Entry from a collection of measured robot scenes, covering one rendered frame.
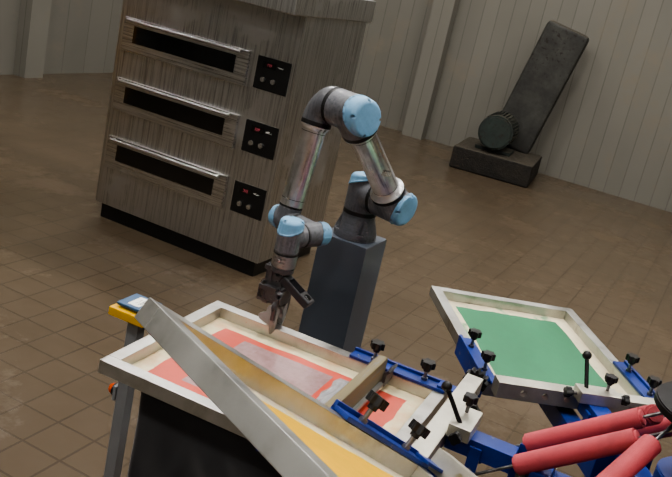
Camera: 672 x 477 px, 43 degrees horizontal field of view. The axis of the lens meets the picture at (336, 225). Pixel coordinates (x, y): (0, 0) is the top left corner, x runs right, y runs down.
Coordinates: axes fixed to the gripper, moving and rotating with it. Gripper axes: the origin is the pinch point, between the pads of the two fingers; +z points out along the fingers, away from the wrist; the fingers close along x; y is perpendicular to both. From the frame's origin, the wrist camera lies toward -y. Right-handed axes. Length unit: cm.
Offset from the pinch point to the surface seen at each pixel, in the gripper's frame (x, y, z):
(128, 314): 21.7, 39.2, 3.0
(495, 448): 30, -76, -6
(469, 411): 23, -67, -9
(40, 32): -606, 636, 42
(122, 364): 54, 17, -1
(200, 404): 56, -8, -1
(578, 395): -16, -90, -7
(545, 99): -895, 81, -3
